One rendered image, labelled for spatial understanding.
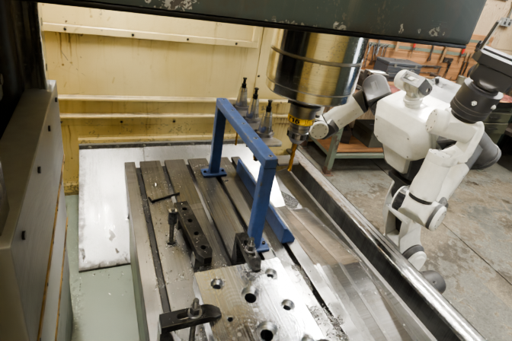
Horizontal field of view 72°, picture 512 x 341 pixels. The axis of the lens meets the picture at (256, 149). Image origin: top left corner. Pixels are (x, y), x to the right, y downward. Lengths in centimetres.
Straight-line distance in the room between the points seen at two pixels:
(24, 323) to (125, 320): 87
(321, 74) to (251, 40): 113
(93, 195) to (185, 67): 67
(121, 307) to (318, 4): 113
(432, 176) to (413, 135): 27
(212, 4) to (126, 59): 119
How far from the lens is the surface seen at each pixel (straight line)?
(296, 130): 66
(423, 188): 104
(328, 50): 56
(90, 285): 142
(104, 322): 132
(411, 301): 147
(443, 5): 61
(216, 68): 166
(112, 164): 168
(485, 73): 95
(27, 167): 50
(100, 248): 149
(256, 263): 95
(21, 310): 45
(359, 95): 148
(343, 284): 134
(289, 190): 190
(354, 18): 51
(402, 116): 131
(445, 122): 99
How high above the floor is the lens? 166
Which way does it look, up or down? 27 degrees down
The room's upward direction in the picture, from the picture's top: 10 degrees clockwise
